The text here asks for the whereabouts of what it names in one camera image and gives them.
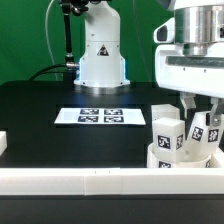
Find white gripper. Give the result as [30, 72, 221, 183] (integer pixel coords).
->
[155, 42, 224, 126]

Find white round stool seat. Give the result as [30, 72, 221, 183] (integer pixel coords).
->
[146, 143, 214, 169]

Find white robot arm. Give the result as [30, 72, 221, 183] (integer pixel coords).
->
[75, 0, 224, 126]

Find white marker tag sheet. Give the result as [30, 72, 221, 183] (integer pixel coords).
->
[54, 108, 146, 125]

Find white U-shaped obstacle fence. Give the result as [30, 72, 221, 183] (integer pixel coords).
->
[0, 130, 224, 196]

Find black cable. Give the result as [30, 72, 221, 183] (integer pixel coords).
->
[28, 63, 80, 82]

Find white cable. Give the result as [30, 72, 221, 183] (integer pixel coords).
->
[44, 0, 59, 81]

